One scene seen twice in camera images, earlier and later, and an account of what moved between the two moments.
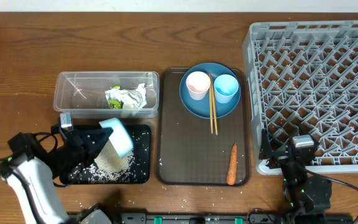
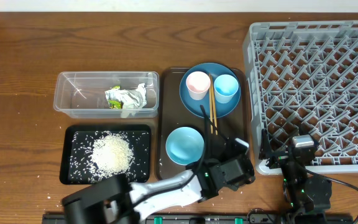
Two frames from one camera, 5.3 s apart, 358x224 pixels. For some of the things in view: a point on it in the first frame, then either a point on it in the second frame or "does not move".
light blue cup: x=225 y=86 does not move
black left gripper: x=74 y=139 → x=225 y=165
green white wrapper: x=113 y=95 does not move
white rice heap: x=107 y=166 does not move
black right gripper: x=279 y=158 does not move
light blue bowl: x=120 y=138 → x=184 y=145
